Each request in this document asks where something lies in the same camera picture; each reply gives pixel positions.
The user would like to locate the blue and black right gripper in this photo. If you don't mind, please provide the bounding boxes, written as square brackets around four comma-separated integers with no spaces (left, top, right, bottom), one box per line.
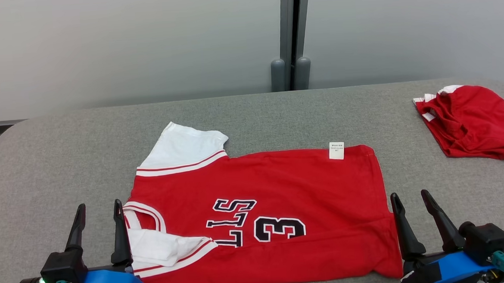
[390,185,498,283]

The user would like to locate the red shorts with white trim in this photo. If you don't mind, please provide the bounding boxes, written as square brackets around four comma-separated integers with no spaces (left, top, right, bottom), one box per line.
[412,82,504,168]

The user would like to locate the red jersey with white sleeves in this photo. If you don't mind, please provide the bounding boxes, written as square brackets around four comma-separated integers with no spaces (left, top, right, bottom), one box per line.
[118,110,404,283]

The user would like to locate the grey cylindrical post foot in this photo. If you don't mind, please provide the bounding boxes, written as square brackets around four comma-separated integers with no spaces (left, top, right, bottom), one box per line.
[295,56,313,90]
[270,58,287,93]

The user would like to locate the grey partition frame post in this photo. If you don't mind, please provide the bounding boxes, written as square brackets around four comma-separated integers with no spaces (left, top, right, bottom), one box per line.
[277,0,315,91]

